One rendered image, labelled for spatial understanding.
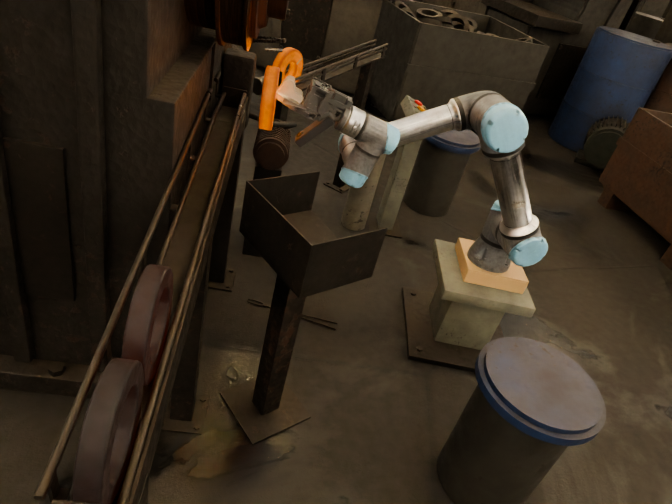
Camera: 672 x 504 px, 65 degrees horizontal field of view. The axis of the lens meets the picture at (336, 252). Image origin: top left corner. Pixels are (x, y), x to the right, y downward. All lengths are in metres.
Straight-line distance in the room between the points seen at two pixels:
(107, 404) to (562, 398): 1.04
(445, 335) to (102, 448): 1.49
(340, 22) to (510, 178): 2.85
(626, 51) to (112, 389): 4.28
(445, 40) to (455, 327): 2.19
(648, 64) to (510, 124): 3.22
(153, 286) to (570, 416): 0.97
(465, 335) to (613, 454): 0.60
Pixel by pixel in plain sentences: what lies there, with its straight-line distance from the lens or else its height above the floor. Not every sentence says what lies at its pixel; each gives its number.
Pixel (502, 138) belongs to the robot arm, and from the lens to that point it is 1.47.
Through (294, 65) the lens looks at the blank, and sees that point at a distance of 2.10.
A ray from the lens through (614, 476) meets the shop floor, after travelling 1.99.
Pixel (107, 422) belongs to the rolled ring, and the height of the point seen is 0.74.
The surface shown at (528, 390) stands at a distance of 1.37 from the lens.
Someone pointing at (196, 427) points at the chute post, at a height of 0.02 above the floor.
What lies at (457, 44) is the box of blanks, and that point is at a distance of 3.73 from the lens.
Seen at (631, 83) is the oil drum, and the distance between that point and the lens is 4.63.
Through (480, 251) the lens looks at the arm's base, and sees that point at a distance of 1.86.
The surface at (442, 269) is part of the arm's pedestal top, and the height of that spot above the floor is 0.30.
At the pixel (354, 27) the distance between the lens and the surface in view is 4.20.
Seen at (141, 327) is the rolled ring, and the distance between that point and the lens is 0.79.
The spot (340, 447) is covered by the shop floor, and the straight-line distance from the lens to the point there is 1.61.
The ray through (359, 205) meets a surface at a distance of 2.43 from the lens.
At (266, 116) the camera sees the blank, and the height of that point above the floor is 0.80.
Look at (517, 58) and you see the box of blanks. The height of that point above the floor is 0.63.
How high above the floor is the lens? 1.28
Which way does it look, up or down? 34 degrees down
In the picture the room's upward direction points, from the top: 15 degrees clockwise
